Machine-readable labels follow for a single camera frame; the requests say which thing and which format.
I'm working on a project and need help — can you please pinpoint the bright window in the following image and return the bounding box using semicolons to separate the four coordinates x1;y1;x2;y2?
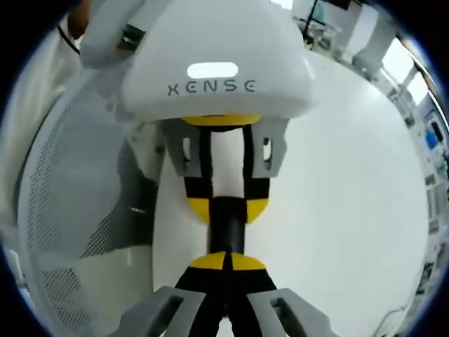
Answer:
381;44;431;105

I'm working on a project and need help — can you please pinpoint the white perforated laundry basket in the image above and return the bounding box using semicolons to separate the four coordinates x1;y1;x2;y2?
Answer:
15;66;168;337

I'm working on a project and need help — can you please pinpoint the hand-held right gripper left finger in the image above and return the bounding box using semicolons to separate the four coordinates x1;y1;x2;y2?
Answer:
119;251;229;337

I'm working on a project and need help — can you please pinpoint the black remote control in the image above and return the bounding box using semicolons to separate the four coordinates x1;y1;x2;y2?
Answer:
206;194;248;254

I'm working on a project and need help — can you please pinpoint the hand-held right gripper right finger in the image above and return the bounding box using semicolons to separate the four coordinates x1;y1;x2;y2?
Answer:
227;252;333;337

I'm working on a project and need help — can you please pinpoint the thin black cable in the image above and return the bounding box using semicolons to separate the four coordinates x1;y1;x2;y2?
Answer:
58;26;81;55

